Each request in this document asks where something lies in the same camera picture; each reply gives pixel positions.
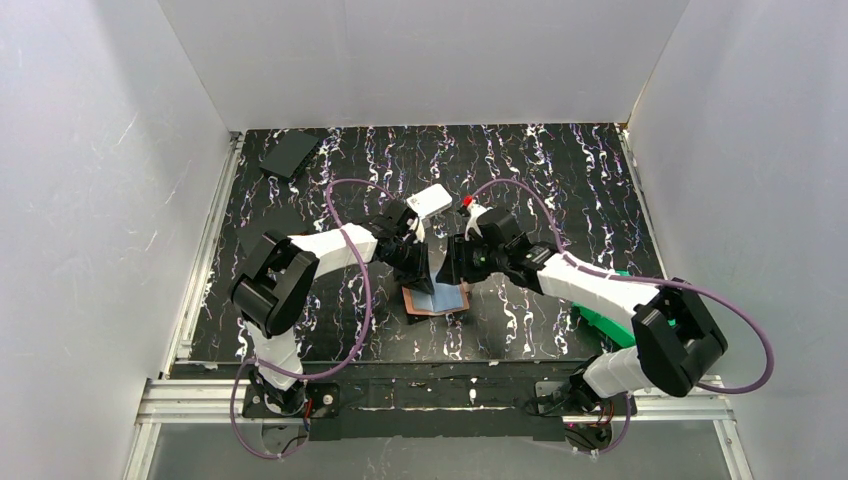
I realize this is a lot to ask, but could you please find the tan leather card holder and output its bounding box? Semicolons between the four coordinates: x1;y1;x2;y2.
401;271;470;316

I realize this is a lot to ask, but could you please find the green plastic bin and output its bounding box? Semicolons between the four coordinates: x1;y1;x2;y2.
571;265;636;348

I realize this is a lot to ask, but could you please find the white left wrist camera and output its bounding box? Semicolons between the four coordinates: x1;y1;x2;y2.
411;217;426;243

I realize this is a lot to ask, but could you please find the flat black card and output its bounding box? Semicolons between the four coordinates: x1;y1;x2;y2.
237;209;314;256

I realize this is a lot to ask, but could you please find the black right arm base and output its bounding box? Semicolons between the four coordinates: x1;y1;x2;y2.
523;380;637;425

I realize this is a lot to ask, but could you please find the aluminium frame rail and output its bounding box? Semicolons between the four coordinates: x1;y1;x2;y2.
124;376;752;479

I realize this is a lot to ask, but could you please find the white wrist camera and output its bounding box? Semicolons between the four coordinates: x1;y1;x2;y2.
462;195;490;240
411;217;426;243

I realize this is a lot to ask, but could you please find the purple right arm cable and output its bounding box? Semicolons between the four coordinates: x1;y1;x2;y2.
463;177;776;456

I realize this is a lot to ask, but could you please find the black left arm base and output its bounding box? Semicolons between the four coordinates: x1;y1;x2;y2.
240;368;341;419

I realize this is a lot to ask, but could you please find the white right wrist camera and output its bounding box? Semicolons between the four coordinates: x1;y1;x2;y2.
462;195;490;240

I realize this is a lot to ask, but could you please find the black rectangular box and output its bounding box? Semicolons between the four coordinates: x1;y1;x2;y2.
259;131;319;181

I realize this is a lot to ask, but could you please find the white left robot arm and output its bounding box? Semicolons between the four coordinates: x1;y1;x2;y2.
230;200;434;392

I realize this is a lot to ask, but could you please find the white rectangular box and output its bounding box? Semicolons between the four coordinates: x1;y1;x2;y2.
406;184;453;220

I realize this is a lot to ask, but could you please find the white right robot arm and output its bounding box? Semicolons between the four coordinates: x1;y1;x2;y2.
436;208;728;403

